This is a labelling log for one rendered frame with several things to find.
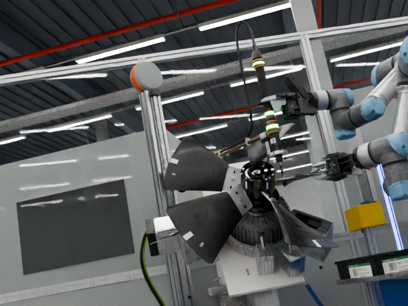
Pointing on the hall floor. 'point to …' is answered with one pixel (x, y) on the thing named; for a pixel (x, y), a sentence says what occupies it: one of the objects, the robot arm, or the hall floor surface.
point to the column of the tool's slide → (179, 278)
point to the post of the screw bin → (373, 293)
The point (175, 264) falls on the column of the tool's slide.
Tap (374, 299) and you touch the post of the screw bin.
